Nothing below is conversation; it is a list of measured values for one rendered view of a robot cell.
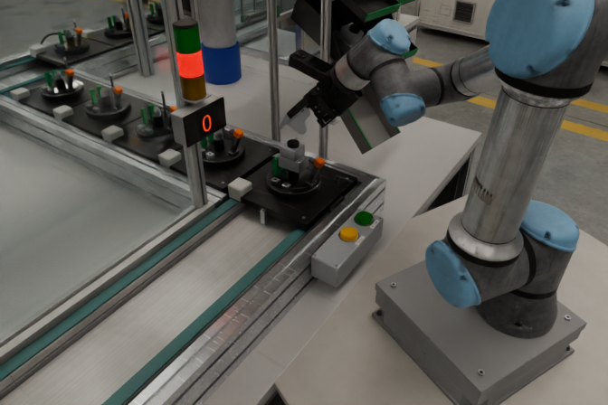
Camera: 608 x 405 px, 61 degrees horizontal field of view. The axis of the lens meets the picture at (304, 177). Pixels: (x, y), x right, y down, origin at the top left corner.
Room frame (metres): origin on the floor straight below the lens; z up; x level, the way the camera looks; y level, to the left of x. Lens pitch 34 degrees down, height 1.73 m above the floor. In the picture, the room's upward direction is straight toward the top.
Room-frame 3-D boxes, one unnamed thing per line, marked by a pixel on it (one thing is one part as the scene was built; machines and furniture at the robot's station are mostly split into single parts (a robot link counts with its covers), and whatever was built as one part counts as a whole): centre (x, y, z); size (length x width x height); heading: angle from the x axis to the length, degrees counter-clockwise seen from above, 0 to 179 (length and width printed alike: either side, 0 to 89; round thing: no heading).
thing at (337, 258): (0.90, -0.10, 0.93); 0.21 x 0.07 x 0.06; 145
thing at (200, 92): (1.00, 0.23, 1.28); 0.05 x 0.05 x 0.05
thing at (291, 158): (1.10, 0.03, 1.06); 0.08 x 0.04 x 0.07; 57
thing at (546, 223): (0.69, -0.41, 1.12); 0.13 x 0.12 x 0.14; 114
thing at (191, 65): (1.00, 0.23, 1.33); 0.05 x 0.05 x 0.05
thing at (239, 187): (1.07, 0.16, 0.97); 0.05 x 0.05 x 0.04; 55
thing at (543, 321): (0.69, -0.41, 1.00); 0.15 x 0.15 x 0.10
